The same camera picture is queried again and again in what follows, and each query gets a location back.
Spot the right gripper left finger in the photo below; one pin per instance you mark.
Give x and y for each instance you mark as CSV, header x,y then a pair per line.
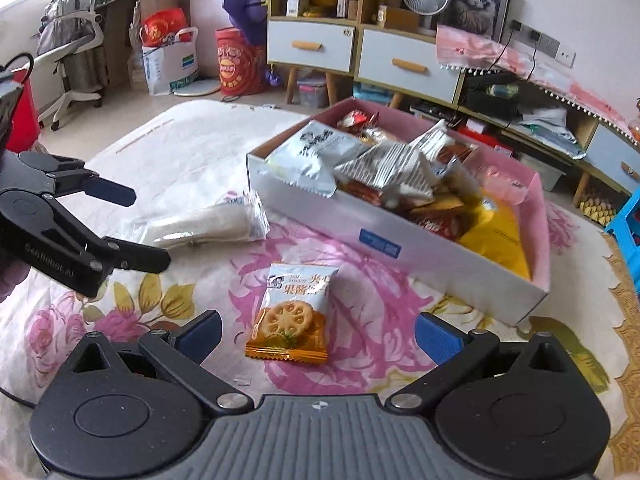
x,y
177,357

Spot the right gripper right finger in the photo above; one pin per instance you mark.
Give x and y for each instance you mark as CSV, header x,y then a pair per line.
x,y
459,358

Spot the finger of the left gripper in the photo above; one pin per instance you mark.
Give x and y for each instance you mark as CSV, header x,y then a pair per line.
x,y
109,191
137,257

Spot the clear rice cracker packet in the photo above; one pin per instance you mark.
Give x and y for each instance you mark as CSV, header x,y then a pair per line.
x,y
235,218

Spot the orange lotus biscuit packet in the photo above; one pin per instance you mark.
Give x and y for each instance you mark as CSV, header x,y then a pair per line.
x,y
290,324

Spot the yellow pastry packet with logo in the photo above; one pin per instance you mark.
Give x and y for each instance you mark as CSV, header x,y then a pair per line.
x,y
493,232

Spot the pink snack packet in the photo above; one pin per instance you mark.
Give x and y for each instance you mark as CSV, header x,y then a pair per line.
x,y
502,185

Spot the white grey printed snack packet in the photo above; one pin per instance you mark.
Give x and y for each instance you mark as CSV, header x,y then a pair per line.
x,y
401,169

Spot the white black-text snack packet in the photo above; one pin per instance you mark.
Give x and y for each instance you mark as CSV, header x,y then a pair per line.
x,y
307,159

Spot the red chip packet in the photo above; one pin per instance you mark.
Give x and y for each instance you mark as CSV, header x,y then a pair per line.
x,y
354,121

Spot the person's left hand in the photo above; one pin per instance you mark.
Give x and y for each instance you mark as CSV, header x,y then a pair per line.
x,y
12,273

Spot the floral tablecloth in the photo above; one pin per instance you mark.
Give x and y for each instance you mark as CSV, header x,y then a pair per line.
x,y
197,149

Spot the white paper shopping bag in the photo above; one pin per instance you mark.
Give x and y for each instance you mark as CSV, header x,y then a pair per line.
x,y
168,51

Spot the pink cardboard box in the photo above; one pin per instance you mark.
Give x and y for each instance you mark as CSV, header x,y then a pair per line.
x,y
418,237

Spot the white office chair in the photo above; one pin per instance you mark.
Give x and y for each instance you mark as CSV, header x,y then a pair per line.
x,y
68,28

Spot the red cylindrical tin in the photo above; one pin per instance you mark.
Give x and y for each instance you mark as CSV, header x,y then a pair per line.
x,y
241,66

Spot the blue plastic stool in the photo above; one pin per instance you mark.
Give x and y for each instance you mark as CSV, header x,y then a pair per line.
x,y
626,230

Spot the purple plush toy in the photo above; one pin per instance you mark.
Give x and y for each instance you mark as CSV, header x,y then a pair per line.
x,y
250,18

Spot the wooden shelf cabinet with drawer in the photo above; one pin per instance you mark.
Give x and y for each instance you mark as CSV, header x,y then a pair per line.
x,y
316,35

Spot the low wooden tv cabinet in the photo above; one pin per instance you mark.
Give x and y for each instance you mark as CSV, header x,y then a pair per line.
x,y
524,115

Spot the pink floral cloth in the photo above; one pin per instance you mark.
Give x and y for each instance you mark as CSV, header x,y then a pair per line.
x,y
460,50

